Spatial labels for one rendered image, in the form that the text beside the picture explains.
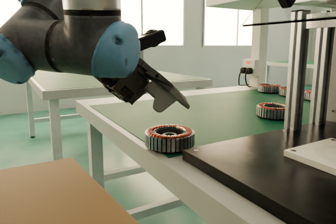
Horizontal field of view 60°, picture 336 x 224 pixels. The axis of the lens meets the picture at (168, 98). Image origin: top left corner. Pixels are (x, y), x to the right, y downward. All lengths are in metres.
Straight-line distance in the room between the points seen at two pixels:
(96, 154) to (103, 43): 0.95
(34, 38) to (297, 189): 0.42
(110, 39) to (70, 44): 0.06
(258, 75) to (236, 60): 4.86
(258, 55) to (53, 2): 1.28
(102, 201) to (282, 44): 7.29
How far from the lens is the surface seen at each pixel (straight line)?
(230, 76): 6.41
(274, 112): 0.94
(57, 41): 0.41
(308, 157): 0.57
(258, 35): 1.64
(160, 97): 0.56
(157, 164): 0.61
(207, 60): 5.98
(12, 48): 0.45
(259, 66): 1.62
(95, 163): 1.30
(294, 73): 0.76
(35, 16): 0.49
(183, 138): 0.62
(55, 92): 1.63
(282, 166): 0.55
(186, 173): 0.54
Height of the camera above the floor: 0.97
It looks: 10 degrees down
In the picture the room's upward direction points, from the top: straight up
